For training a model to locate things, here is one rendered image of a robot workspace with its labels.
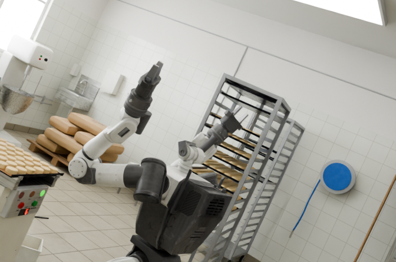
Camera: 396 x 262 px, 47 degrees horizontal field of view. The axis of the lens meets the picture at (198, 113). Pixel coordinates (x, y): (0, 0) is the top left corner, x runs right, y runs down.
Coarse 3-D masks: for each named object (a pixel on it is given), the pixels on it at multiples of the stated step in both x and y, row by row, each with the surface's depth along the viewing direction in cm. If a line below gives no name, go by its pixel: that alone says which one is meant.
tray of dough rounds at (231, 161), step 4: (216, 152) 354; (220, 152) 373; (212, 156) 334; (216, 156) 333; (220, 156) 340; (224, 156) 354; (228, 156) 374; (220, 160) 332; (224, 160) 331; (228, 160) 338; (232, 160) 351; (236, 160) 371; (232, 164) 329; (236, 164) 337; (240, 164) 353; (244, 164) 364; (240, 168) 327; (244, 168) 335; (252, 168) 368
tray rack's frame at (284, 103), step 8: (232, 80) 333; (240, 80) 332; (248, 88) 371; (256, 88) 327; (264, 96) 374; (272, 96) 323; (232, 104) 394; (288, 112) 379; (256, 120) 388; (280, 128) 380; (248, 136) 389; (272, 144) 380; (264, 160) 380; (232, 168) 389; (256, 176) 381; (256, 184) 382; (248, 200) 380; (240, 216) 380; (232, 232) 381; (224, 248) 381; (192, 256) 390
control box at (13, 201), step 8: (16, 192) 200; (24, 192) 205; (40, 192) 217; (8, 200) 200; (16, 200) 202; (24, 200) 208; (32, 200) 214; (40, 200) 220; (8, 208) 200; (16, 208) 205; (24, 208) 211; (32, 208) 217; (8, 216) 202
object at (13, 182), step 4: (0, 172) 198; (0, 176) 198; (4, 176) 198; (20, 176) 197; (0, 180) 198; (4, 180) 197; (8, 180) 197; (12, 180) 196; (16, 180) 196; (20, 180) 198; (4, 184) 197; (8, 184) 197; (12, 184) 196; (16, 184) 197; (12, 188) 196
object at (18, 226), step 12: (24, 180) 216; (36, 180) 224; (0, 192) 196; (0, 204) 198; (0, 216) 201; (24, 216) 219; (0, 228) 205; (12, 228) 214; (24, 228) 224; (0, 240) 209; (12, 240) 219; (0, 252) 213; (12, 252) 223
